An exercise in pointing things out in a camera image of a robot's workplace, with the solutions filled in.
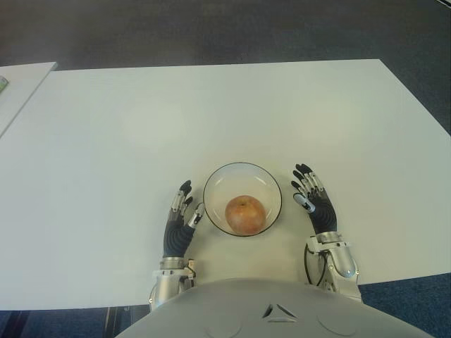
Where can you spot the white plate with black rim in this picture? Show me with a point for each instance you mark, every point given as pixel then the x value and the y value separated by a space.
pixel 243 179

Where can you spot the grey robot torso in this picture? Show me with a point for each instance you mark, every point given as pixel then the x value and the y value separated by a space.
pixel 282 313

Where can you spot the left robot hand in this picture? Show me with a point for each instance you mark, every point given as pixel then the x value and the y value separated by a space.
pixel 176 239

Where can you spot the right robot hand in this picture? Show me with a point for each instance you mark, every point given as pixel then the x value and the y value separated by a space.
pixel 326 218

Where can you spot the red yellow apple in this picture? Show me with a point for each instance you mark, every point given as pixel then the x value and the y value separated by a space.
pixel 245 214

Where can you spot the grey table leg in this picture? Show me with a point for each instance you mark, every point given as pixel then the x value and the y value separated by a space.
pixel 114 322

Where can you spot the green item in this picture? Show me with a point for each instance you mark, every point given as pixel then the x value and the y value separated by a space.
pixel 3 84

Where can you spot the white side table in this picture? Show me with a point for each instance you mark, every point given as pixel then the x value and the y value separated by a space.
pixel 21 91

